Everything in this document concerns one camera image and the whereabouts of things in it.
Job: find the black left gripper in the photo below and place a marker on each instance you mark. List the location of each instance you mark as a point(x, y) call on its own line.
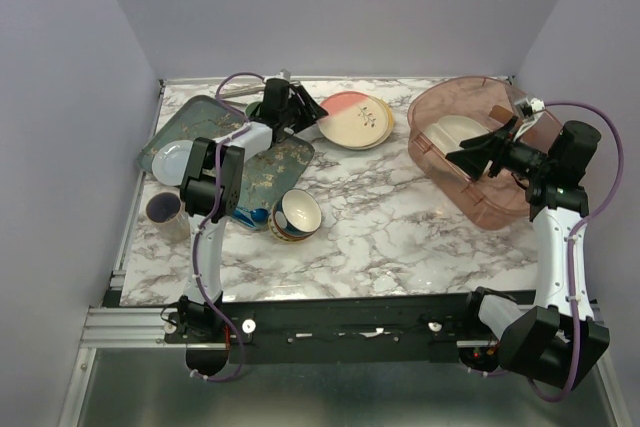
point(311, 111)

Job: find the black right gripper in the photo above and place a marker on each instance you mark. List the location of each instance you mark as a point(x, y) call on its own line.
point(505, 148)

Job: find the cream divided bowl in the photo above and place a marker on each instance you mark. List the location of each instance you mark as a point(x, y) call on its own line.
point(448, 132)

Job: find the pink and cream plate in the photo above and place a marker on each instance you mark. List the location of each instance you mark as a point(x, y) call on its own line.
point(355, 120)

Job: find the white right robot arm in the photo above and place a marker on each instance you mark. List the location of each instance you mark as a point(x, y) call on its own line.
point(556, 341)

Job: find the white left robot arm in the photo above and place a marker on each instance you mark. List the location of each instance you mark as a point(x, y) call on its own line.
point(210, 191)

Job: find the transparent pink plastic bin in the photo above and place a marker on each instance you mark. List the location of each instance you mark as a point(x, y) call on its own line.
point(494, 203)

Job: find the metal serving tongs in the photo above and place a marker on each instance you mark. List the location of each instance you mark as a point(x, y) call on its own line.
point(230, 90)

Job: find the green plastic cup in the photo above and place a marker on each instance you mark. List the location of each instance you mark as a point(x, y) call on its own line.
point(252, 109)

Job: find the patterned ceramic bowl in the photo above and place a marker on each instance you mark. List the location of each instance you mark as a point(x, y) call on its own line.
point(295, 216)

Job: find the blue spoon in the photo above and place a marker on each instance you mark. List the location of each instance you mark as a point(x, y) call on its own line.
point(255, 219)

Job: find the light blue saucer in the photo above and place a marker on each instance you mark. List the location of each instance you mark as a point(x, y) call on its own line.
point(169, 164)

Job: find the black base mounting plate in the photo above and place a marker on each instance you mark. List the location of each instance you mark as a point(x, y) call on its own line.
point(410, 347)

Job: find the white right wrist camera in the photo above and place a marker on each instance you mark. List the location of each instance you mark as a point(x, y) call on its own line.
point(530, 110)

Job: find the aluminium frame rail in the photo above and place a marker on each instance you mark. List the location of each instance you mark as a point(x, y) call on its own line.
point(125, 327)

